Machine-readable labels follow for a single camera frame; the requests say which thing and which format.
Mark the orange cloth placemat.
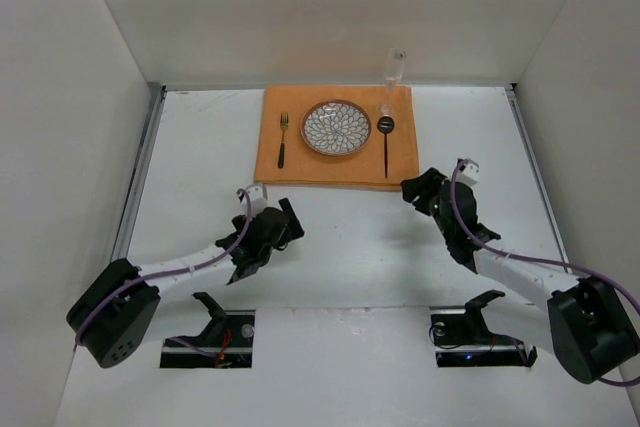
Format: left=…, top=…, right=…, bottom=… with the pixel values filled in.
left=254, top=85, right=420, bottom=191

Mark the black slotted spoon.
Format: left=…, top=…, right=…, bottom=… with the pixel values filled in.
left=376, top=115, right=395, bottom=177

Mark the gold fork green handle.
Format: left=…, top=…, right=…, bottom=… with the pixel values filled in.
left=277, top=111, right=289, bottom=169

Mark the patterned ceramic plate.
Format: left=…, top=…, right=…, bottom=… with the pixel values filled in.
left=301, top=100, right=372, bottom=157

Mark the clear wine glass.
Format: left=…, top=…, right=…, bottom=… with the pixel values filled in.
left=379, top=48, right=406, bottom=116

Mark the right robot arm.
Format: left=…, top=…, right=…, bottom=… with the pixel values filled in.
left=400, top=159, right=639, bottom=384

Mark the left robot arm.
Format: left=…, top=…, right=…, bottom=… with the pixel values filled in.
left=66, top=198, right=304, bottom=369

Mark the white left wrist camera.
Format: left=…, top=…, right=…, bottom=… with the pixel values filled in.
left=236, top=183, right=268, bottom=218

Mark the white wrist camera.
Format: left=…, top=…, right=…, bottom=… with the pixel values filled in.
left=456, top=159, right=480, bottom=187
left=236, top=183, right=268, bottom=218

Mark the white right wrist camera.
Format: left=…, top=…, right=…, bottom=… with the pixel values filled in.
left=456, top=159, right=480, bottom=187

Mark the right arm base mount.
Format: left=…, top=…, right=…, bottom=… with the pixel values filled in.
left=428, top=290, right=538, bottom=368

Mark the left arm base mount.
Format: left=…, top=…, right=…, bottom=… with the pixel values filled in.
left=159, top=292, right=256, bottom=370

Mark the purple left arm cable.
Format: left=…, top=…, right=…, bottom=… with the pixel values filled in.
left=74, top=188, right=254, bottom=358

